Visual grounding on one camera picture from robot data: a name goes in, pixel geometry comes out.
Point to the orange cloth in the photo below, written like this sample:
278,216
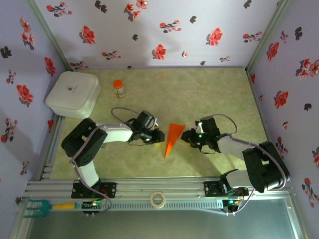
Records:
174,132

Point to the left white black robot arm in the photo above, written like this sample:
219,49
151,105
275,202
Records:
117,133

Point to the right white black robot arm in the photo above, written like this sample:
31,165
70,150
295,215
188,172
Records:
231,147

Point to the white square plastic container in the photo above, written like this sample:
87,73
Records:
72,92

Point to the orange-capped small bottle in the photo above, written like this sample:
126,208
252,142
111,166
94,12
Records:
119,89

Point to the white tape roll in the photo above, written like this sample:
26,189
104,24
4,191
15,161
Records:
151,200

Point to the aluminium rail frame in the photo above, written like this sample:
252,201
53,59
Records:
159,185

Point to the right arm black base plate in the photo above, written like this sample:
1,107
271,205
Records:
210,189

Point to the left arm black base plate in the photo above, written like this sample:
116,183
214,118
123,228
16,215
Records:
111,189

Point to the wide aluminium side rail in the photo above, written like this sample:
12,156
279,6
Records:
48,164

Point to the aluminium corner post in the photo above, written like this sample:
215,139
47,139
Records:
49,37
265,37

